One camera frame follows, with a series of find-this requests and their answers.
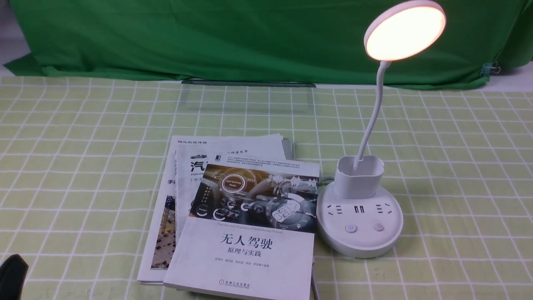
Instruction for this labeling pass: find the self-driving book top cover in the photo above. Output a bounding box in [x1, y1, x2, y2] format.
[163, 154, 321, 300]

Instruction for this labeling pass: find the green checkered tablecloth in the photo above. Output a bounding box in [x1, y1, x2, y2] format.
[0, 77, 533, 300]

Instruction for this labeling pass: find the white desk lamp with sockets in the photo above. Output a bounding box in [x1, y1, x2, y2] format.
[316, 0, 446, 259]

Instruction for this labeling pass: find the clear acrylic sheet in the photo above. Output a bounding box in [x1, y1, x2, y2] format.
[177, 79, 316, 116]

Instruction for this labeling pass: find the metal binder clip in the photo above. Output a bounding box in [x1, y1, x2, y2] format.
[480, 62, 501, 77]

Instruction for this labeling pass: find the white bottom book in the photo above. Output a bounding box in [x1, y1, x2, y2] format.
[137, 135, 293, 285]

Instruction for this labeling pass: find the black object bottom left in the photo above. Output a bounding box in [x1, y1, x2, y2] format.
[0, 254, 29, 300]

